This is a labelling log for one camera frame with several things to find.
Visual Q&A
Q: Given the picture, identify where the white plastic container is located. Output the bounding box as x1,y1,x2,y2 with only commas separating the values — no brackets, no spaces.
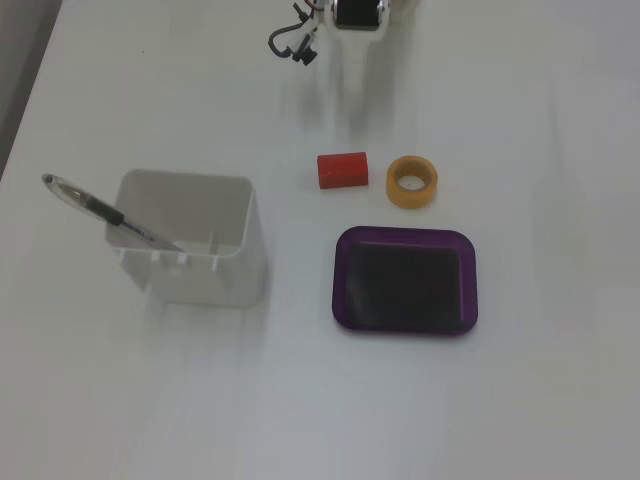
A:
103,169,266,308

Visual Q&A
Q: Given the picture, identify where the yellow tape roll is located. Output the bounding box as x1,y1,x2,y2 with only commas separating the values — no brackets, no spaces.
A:
385,155,440,210

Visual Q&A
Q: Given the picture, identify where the purple rectangular tray box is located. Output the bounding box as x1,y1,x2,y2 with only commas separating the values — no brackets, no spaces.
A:
331,225,479,337

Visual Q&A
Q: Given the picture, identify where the red rectangular cube block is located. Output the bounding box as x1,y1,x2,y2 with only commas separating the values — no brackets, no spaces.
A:
316,151,371,192

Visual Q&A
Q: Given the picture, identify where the black cable with connector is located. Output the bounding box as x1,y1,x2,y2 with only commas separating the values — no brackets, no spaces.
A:
268,20,319,65

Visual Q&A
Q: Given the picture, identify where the black clear ballpoint pen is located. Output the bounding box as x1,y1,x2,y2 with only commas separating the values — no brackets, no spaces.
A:
41,172,187,253

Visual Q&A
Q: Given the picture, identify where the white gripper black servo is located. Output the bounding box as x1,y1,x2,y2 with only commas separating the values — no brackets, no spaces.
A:
327,0,391,109

